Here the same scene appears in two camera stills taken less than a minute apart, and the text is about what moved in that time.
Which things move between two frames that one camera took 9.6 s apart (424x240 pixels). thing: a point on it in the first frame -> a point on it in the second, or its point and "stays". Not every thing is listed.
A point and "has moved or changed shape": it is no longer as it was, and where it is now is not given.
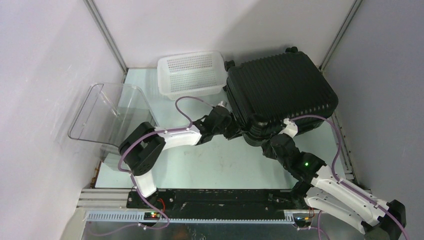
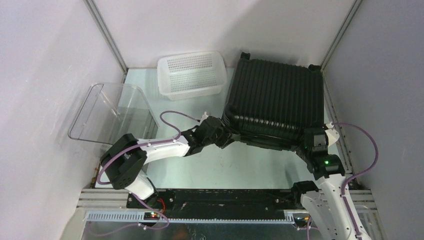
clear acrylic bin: x=108 y=113 stays
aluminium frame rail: x=112 y=205 stays
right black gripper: x=266 y=149 -> x=301 y=146
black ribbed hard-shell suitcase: x=262 y=93 has moved or changed shape
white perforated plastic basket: x=189 y=74 stays
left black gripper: x=236 y=129 -> x=225 y=139
